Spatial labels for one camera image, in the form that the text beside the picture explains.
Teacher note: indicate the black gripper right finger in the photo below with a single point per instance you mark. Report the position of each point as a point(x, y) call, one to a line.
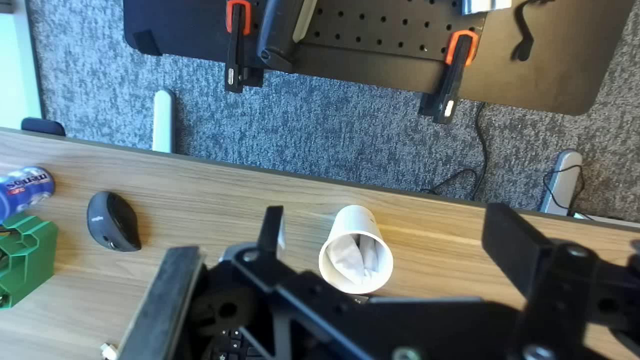
point(514, 247)

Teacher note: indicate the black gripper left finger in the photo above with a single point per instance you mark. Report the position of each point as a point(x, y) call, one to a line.
point(155, 331)

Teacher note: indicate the blue plastic bottle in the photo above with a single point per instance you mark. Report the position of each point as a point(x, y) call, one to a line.
point(24, 188)

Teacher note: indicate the white power strip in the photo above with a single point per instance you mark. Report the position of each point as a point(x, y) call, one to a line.
point(561, 182)

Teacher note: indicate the black computer mouse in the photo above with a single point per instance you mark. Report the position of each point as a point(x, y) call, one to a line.
point(112, 222)

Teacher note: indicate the green pen holder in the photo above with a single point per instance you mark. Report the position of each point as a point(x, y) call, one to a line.
point(27, 257)

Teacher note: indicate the white paper cup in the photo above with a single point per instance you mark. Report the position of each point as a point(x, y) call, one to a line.
point(354, 257)

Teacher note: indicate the black perforated robot cart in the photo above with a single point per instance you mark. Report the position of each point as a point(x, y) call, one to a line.
point(538, 54)

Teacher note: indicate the orange black clamp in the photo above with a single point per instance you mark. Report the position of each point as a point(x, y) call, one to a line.
point(238, 73)
point(461, 52)

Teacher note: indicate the white table leg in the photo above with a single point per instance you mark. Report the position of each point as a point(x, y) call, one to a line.
point(162, 139)

